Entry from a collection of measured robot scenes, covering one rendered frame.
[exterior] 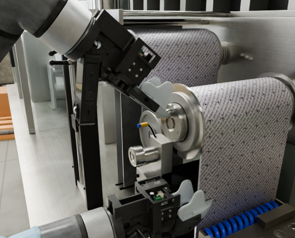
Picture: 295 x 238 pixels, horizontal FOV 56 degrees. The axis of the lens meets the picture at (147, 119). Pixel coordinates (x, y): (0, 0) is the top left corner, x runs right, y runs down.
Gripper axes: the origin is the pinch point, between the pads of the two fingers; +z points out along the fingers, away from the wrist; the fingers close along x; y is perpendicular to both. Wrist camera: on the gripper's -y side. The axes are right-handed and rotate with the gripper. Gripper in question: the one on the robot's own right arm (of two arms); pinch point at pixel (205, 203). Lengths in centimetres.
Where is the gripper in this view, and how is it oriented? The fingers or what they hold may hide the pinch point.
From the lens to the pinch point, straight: 58.6
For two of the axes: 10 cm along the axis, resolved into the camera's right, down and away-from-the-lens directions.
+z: 8.9, -1.6, 4.3
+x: -4.6, -3.1, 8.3
